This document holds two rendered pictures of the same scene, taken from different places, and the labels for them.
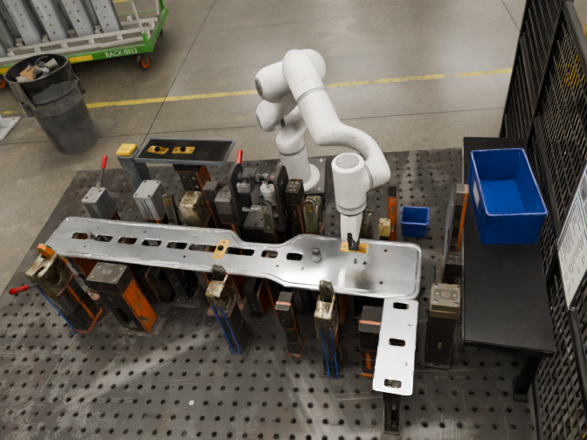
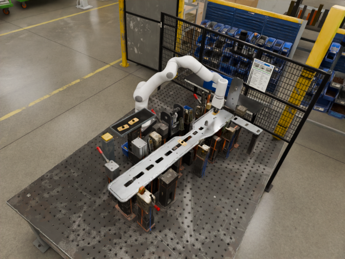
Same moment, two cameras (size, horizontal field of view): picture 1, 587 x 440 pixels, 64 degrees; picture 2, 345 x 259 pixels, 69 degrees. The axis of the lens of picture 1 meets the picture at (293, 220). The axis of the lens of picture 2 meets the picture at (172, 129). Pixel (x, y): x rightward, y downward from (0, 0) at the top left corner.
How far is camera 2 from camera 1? 193 cm
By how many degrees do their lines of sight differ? 52
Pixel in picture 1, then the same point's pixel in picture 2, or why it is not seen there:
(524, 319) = (254, 104)
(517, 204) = not seen: hidden behind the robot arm
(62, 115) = not seen: outside the picture
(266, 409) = (228, 177)
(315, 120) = (208, 73)
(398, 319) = (239, 121)
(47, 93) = not seen: outside the picture
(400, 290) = (230, 116)
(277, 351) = (208, 165)
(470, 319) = (249, 110)
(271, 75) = (174, 69)
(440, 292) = (241, 108)
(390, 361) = (251, 128)
